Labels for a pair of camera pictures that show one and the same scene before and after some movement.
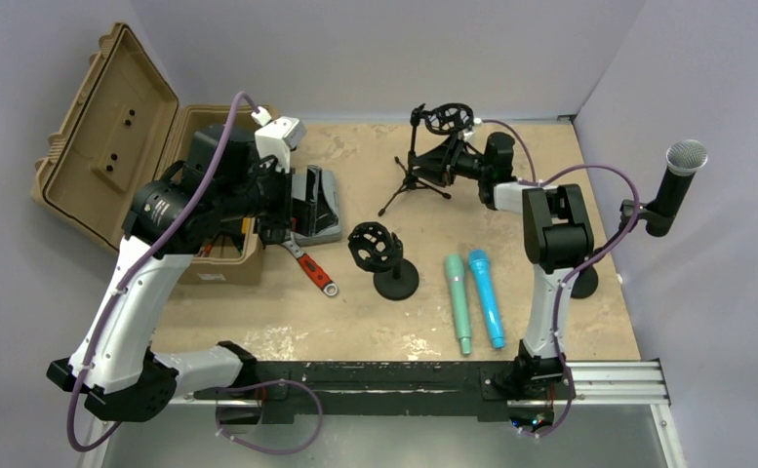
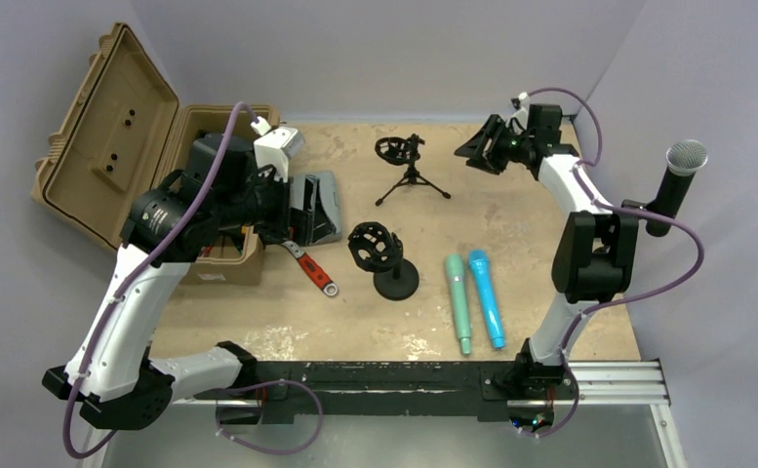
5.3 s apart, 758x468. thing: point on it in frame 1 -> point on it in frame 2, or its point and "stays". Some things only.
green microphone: (456, 267) stays
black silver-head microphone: (684, 159) stays
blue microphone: (481, 264) stays
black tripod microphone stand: (443, 119) -> (400, 150)
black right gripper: (439, 165) -> (475, 149)
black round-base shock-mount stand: (378, 250) stays
